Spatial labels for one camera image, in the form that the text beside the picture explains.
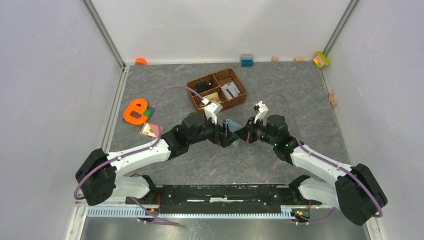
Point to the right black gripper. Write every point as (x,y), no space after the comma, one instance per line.
(247,132)

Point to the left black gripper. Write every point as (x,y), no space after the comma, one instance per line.
(226,137)

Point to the light blue card holder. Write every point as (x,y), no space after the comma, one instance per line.
(233,125)

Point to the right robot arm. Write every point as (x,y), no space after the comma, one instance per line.
(352,189)

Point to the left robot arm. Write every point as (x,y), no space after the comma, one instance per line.
(104,175)

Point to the gold card in basket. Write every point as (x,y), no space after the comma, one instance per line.
(213,97)

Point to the white cards in basket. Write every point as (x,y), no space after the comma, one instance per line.
(230,90)

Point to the pink square card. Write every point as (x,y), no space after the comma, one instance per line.
(151,130)

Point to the black item in basket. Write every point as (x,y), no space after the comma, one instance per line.
(204,86)

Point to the blue grey lego stack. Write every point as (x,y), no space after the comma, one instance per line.
(246,59)

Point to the small tan wooden block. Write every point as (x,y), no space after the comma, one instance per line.
(275,59)

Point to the green toy block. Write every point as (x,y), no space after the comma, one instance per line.
(148,113)

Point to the flat tan wooden block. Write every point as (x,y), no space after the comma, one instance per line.
(299,59)

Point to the curved wooden arch block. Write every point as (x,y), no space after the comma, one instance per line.
(332,100)

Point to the orange letter e toy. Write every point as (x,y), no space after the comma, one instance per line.
(134,113)

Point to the green pink lego stack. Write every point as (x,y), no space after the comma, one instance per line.
(321,60)

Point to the orange round cap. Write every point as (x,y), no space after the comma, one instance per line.
(140,61)

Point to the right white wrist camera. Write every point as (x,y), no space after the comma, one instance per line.
(261,111)

